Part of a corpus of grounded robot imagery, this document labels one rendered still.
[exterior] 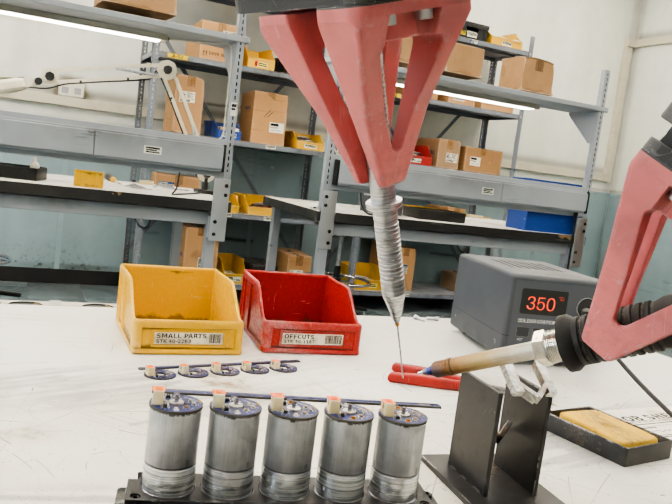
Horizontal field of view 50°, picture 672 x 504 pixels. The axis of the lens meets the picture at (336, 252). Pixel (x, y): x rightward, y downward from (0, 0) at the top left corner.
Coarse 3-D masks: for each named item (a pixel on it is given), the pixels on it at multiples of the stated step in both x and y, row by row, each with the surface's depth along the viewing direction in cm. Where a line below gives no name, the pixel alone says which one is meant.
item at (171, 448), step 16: (160, 416) 33; (176, 416) 33; (192, 416) 33; (160, 432) 33; (176, 432) 33; (192, 432) 33; (160, 448) 33; (176, 448) 33; (192, 448) 34; (144, 464) 34; (160, 464) 33; (176, 464) 33; (192, 464) 34; (144, 480) 34; (160, 480) 33; (176, 480) 33; (192, 480) 34; (160, 496) 33; (176, 496) 33
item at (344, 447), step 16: (352, 416) 35; (336, 432) 35; (352, 432) 35; (368, 432) 35; (320, 448) 36; (336, 448) 35; (352, 448) 35; (368, 448) 36; (320, 464) 35; (336, 464) 35; (352, 464) 35; (320, 480) 35; (336, 480) 35; (352, 480) 35; (320, 496) 35; (336, 496) 35; (352, 496) 35
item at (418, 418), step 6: (408, 408) 37; (378, 414) 36; (414, 414) 36; (420, 414) 37; (390, 420) 35; (396, 420) 35; (402, 420) 35; (414, 420) 36; (420, 420) 36; (426, 420) 36
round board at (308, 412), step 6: (300, 402) 36; (270, 408) 35; (306, 408) 35; (312, 408) 35; (276, 414) 34; (282, 414) 34; (288, 414) 34; (300, 414) 34; (306, 414) 35; (312, 414) 35; (318, 414) 35; (294, 420) 34; (300, 420) 34
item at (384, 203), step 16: (384, 80) 30; (384, 96) 29; (368, 176) 31; (384, 192) 30; (368, 208) 31; (384, 208) 30; (384, 224) 31; (384, 240) 31; (400, 240) 32; (384, 256) 32; (400, 256) 32; (384, 272) 32; (400, 272) 32; (384, 288) 32; (400, 288) 32
